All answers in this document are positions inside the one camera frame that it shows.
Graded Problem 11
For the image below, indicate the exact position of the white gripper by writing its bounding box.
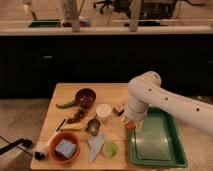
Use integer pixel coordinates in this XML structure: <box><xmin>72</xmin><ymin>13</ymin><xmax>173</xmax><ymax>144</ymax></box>
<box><xmin>121</xmin><ymin>108</ymin><xmax>146</xmax><ymax>131</ymax></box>

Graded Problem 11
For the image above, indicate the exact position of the orange red apple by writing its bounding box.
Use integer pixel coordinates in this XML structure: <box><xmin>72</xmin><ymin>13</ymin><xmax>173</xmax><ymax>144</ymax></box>
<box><xmin>125</xmin><ymin>121</ymin><xmax>136</xmax><ymax>129</ymax></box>

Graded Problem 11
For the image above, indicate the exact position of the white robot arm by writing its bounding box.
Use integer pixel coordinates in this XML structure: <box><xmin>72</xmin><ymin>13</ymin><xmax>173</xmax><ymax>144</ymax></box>
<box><xmin>124</xmin><ymin>71</ymin><xmax>213</xmax><ymax>136</ymax></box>

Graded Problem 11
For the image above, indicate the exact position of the white plastic cup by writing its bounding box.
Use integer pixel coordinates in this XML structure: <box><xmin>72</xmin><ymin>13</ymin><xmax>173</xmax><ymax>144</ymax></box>
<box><xmin>96</xmin><ymin>104</ymin><xmax>112</xmax><ymax>122</ymax></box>

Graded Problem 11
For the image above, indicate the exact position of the wooden block with black stick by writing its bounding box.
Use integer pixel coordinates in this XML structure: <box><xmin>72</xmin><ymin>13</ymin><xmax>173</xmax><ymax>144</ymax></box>
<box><xmin>113</xmin><ymin>104</ymin><xmax>124</xmax><ymax>116</ymax></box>

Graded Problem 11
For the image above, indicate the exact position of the green plastic tray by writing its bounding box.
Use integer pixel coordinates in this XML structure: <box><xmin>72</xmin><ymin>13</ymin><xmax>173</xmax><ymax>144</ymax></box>
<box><xmin>128</xmin><ymin>107</ymin><xmax>188</xmax><ymax>168</ymax></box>

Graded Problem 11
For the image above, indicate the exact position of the grey white cloth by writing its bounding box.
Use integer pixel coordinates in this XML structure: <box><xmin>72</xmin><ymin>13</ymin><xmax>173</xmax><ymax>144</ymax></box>
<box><xmin>87</xmin><ymin>133</ymin><xmax>106</xmax><ymax>162</ymax></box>

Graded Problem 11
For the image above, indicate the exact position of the red dried chili bunch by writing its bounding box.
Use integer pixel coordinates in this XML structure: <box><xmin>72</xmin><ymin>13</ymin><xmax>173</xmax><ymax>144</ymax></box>
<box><xmin>67</xmin><ymin>108</ymin><xmax>88</xmax><ymax>124</ymax></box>

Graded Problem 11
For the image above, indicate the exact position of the dark maroon bowl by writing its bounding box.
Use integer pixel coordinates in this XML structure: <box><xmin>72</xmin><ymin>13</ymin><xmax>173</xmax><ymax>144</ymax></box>
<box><xmin>75</xmin><ymin>88</ymin><xmax>96</xmax><ymax>108</ymax></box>

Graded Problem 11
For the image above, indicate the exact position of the yellow corn cob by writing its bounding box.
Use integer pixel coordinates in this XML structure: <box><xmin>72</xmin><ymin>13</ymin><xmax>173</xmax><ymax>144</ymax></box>
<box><xmin>61</xmin><ymin>123</ymin><xmax>84</xmax><ymax>131</ymax></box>

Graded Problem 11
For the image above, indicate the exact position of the orange plastic bowl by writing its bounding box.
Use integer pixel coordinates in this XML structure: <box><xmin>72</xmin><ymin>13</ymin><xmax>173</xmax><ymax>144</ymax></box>
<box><xmin>48</xmin><ymin>131</ymin><xmax>80</xmax><ymax>164</ymax></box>

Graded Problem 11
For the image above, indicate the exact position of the black marker pen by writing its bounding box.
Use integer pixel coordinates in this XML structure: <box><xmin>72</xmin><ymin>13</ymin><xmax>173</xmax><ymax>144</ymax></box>
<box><xmin>56</xmin><ymin>118</ymin><xmax>66</xmax><ymax>132</ymax></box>

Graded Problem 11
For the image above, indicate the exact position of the blue sponge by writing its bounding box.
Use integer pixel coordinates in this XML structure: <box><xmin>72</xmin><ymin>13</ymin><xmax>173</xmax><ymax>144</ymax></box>
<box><xmin>55</xmin><ymin>139</ymin><xmax>77</xmax><ymax>158</ymax></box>

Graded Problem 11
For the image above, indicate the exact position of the black white dish brush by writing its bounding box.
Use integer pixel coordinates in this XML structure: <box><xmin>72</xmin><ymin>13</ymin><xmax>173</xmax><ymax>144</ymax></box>
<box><xmin>34</xmin><ymin>138</ymin><xmax>53</xmax><ymax>161</ymax></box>

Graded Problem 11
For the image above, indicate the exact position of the black chair leg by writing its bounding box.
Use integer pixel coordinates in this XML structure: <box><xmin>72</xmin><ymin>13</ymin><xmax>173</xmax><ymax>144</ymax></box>
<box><xmin>0</xmin><ymin>138</ymin><xmax>33</xmax><ymax>156</ymax></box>

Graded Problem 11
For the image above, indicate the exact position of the black office chair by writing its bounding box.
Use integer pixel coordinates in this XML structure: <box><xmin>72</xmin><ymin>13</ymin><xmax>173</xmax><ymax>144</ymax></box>
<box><xmin>93</xmin><ymin>0</ymin><xmax>178</xmax><ymax>26</ymax></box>

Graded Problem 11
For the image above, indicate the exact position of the green bin on counter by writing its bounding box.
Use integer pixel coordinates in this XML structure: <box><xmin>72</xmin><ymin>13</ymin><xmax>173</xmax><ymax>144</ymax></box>
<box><xmin>29</xmin><ymin>19</ymin><xmax>60</xmax><ymax>28</ymax></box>

